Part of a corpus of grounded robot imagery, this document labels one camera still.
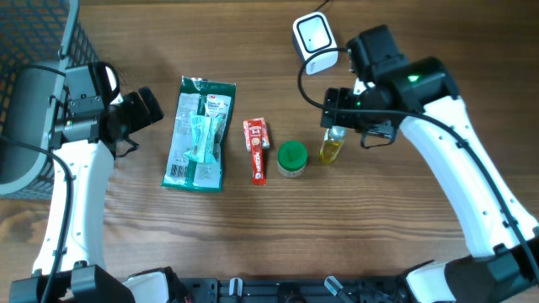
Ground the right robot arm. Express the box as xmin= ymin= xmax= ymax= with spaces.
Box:
xmin=324 ymin=25 xmax=538 ymax=302

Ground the green lid white jar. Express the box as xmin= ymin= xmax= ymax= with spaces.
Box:
xmin=277 ymin=141 xmax=308 ymax=178

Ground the green white plastic package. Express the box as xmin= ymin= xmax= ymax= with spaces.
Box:
xmin=162 ymin=77 xmax=237 ymax=192

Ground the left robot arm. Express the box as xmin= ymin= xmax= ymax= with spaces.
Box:
xmin=1 ymin=61 xmax=189 ymax=302

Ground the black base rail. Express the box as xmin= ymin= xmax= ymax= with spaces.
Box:
xmin=180 ymin=276 xmax=412 ymax=303

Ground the red white tissue pack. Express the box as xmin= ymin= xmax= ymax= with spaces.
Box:
xmin=243 ymin=118 xmax=270 ymax=152

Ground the white barcode scanner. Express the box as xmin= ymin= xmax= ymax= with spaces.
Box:
xmin=292 ymin=12 xmax=339 ymax=75

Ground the red Nescafe coffee stick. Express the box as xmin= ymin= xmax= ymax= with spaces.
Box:
xmin=248 ymin=121 xmax=266 ymax=185

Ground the yellow dish soap bottle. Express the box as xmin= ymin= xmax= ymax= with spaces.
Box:
xmin=319 ymin=126 xmax=347 ymax=164

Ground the dark grey plastic basket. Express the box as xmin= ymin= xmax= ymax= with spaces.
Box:
xmin=1 ymin=0 xmax=99 ymax=199

